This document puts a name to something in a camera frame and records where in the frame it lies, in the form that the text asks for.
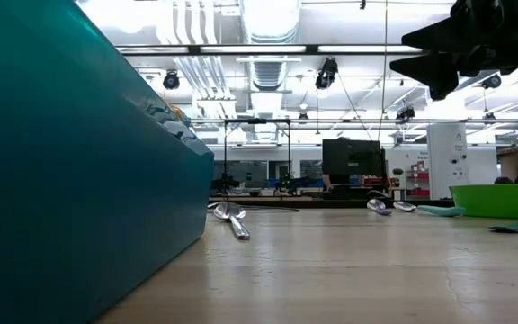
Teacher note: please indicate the yellow Maruchan ramen packet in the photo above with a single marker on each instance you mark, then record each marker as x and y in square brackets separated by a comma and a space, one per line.
[177, 111]

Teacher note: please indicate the black background robot arm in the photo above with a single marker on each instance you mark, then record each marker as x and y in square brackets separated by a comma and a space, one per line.
[288, 183]
[225, 183]

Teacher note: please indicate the black ceiling spotlight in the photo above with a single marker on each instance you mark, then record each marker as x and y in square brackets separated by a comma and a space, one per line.
[171, 81]
[327, 72]
[491, 81]
[405, 113]

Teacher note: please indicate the black overhead rig beam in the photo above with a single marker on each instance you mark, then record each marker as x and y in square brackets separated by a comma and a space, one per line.
[193, 49]

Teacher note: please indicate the plain silver metal spoon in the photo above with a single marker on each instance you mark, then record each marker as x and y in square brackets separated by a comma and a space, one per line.
[232, 210]

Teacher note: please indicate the background wooden table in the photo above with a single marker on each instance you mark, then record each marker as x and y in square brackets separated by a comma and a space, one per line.
[268, 196]

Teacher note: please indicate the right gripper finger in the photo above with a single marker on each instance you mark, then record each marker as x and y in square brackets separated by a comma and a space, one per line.
[439, 36]
[439, 72]

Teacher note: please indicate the white pillar with signs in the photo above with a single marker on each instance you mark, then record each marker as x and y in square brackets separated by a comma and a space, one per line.
[448, 159]

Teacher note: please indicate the bright green plastic bowl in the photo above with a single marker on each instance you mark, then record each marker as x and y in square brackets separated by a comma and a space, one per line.
[493, 200]

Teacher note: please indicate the dark teal plastic bin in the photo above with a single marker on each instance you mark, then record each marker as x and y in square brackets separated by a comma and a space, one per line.
[61, 180]

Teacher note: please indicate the black aluminium table frame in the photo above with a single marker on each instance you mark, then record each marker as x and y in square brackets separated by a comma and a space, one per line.
[331, 203]

